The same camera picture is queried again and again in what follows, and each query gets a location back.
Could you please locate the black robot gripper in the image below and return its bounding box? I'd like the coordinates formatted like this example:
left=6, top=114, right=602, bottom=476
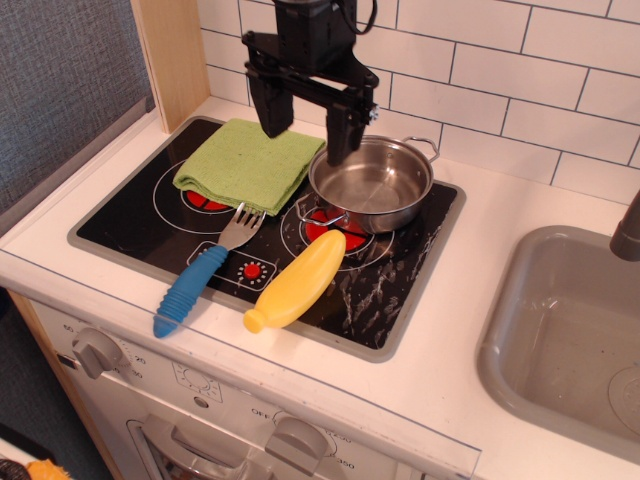
left=242, top=1, right=379, bottom=166

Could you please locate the stainless steel pot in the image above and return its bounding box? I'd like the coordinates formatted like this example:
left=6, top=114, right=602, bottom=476
left=295, top=135, right=440, bottom=234

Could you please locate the black toy stove top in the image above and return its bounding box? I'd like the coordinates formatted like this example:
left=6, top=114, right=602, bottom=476
left=69, top=117, right=466, bottom=362

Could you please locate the green folded cloth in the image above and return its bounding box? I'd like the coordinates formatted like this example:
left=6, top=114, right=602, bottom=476
left=173, top=119, right=325, bottom=217

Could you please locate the yellow plastic banana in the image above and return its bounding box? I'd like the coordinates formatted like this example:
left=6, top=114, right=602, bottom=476
left=243, top=230, right=346, bottom=333

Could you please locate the grey left oven knob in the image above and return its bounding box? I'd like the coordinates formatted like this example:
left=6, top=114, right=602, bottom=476
left=72, top=328, right=123, bottom=379

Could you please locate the grey oven knob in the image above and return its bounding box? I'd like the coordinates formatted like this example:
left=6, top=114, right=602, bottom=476
left=72, top=328, right=123, bottom=379
left=265, top=417, right=329, bottom=476

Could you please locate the grey right oven knob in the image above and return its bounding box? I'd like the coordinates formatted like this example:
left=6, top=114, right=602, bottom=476
left=265, top=417, right=329, bottom=476

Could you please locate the white toy oven front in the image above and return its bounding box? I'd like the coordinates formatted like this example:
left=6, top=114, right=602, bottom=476
left=32, top=303, right=479, bottom=479

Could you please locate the grey plastic sink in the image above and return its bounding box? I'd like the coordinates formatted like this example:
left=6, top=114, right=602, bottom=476
left=477, top=225, right=639, bottom=463

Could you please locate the grey faucet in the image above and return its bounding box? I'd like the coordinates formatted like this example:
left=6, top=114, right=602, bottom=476
left=609, top=192, right=640, bottom=262

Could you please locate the orange object at corner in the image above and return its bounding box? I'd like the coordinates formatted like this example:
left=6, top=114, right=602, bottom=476
left=23, top=459, right=71, bottom=480

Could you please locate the wooden side post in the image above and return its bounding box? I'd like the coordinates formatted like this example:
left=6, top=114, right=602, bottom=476
left=130, top=0, right=210, bottom=133

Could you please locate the blue handled metal fork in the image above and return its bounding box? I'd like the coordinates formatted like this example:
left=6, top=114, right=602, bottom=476
left=153, top=203, right=267, bottom=338

